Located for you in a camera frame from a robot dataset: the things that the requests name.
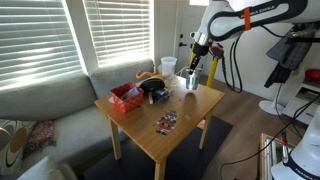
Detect small black device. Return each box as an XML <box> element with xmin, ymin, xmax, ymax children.
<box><xmin>152</xmin><ymin>87</ymin><xmax>170</xmax><ymax>97</ymax></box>
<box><xmin>154</xmin><ymin>95</ymin><xmax>171</xmax><ymax>104</ymax></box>

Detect red snack bag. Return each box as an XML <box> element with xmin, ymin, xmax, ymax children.
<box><xmin>110</xmin><ymin>82</ymin><xmax>145</xmax><ymax>113</ymax></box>

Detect silver metal cup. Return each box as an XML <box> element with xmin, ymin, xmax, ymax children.
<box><xmin>185</xmin><ymin>67</ymin><xmax>204</xmax><ymax>91</ymax></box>

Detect white charger cable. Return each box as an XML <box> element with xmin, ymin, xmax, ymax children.
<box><xmin>175</xmin><ymin>65</ymin><xmax>192</xmax><ymax>77</ymax></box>

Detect orange octopus plush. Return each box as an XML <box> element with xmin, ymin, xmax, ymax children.
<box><xmin>135</xmin><ymin>63</ymin><xmax>159</xmax><ymax>80</ymax></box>

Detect black oval case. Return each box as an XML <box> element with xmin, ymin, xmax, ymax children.
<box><xmin>138</xmin><ymin>76</ymin><xmax>166</xmax><ymax>94</ymax></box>

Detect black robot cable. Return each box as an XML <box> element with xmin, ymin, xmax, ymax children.
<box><xmin>221</xmin><ymin>24</ymin><xmax>288</xmax><ymax>94</ymax></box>

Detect white round stand base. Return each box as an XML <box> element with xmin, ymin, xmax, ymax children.
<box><xmin>258</xmin><ymin>83</ymin><xmax>284</xmax><ymax>116</ymax></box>

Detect white leather sofa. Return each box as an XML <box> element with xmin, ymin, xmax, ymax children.
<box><xmin>16</xmin><ymin>155</ymin><xmax>79</xmax><ymax>180</ymax></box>

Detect white door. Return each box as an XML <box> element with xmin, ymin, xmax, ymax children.
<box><xmin>173</xmin><ymin>3</ymin><xmax>203</xmax><ymax>75</ymax></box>

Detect red round object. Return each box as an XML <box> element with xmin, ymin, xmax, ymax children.
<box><xmin>304</xmin><ymin>68</ymin><xmax>320</xmax><ymax>82</ymax></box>

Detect light wooden table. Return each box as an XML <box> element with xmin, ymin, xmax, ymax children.
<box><xmin>94</xmin><ymin>73</ymin><xmax>226</xmax><ymax>180</ymax></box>

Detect dark blue rug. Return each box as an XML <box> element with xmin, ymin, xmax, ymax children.
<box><xmin>83</xmin><ymin>115</ymin><xmax>234</xmax><ymax>180</ymax></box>

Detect wooden picture frame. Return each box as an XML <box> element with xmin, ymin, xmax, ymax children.
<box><xmin>259</xmin><ymin>133</ymin><xmax>298</xmax><ymax>180</ymax></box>

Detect red green santa sticker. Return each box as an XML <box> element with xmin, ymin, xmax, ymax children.
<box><xmin>155</xmin><ymin>109</ymin><xmax>178</xmax><ymax>136</ymax></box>

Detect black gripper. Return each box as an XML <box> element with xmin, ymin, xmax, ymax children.
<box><xmin>188</xmin><ymin>42</ymin><xmax>210</xmax><ymax>76</ymax></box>

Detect black floor cable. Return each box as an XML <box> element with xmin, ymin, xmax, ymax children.
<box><xmin>218</xmin><ymin>94</ymin><xmax>320</xmax><ymax>180</ymax></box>

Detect black hanging jacket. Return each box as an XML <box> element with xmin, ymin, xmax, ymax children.
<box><xmin>264</xmin><ymin>23</ymin><xmax>320</xmax><ymax>89</ymax></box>

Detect red patterned cloth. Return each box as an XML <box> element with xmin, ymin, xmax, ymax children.
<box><xmin>24</xmin><ymin>119</ymin><xmax>57</xmax><ymax>156</ymax></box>

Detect white shelf unit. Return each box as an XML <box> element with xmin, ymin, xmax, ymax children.
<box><xmin>283</xmin><ymin>78</ymin><xmax>320</xmax><ymax>126</ymax></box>

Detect black door handle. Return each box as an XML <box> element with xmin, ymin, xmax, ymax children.
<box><xmin>178</xmin><ymin>32</ymin><xmax>188</xmax><ymax>48</ymax></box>

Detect clear plastic cup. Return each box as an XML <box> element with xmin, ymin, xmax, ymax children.
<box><xmin>160</xmin><ymin>56</ymin><xmax>178</xmax><ymax>80</ymax></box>

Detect yellow tripod leg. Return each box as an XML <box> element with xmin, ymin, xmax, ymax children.
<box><xmin>205</xmin><ymin>56</ymin><xmax>219</xmax><ymax>88</ymax></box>
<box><xmin>188</xmin><ymin>43</ymin><xmax>196</xmax><ymax>68</ymax></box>

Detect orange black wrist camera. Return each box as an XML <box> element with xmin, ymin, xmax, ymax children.
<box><xmin>209</xmin><ymin>44</ymin><xmax>225</xmax><ymax>61</ymax></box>

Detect patterned throw pillow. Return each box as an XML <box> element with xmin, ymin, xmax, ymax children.
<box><xmin>0</xmin><ymin>118</ymin><xmax>37</xmax><ymax>176</ymax></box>

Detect grey fabric sofa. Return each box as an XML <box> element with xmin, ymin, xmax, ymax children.
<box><xmin>0</xmin><ymin>59</ymin><xmax>155</xmax><ymax>174</ymax></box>

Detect white window blinds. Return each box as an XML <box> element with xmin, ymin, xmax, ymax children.
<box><xmin>83</xmin><ymin>0</ymin><xmax>152</xmax><ymax>68</ymax></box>
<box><xmin>0</xmin><ymin>0</ymin><xmax>83</xmax><ymax>91</ymax></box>

